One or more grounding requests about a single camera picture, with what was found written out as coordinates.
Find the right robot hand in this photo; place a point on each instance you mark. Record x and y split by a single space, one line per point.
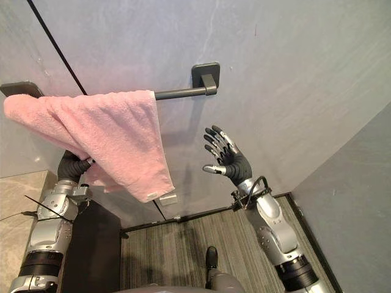
236 162

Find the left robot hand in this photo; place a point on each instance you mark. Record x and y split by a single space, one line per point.
71 168

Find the pink terry towel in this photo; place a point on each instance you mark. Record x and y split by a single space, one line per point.
100 137

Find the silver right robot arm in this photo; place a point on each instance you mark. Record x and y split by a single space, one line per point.
275 232

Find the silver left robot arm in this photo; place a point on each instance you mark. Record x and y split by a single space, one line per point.
46 232

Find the small metal door stop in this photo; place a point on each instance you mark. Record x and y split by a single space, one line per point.
168 199

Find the dark cabinet front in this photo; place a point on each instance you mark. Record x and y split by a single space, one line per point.
91 244

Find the dark grey towel bar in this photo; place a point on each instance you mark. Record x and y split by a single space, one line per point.
195 85

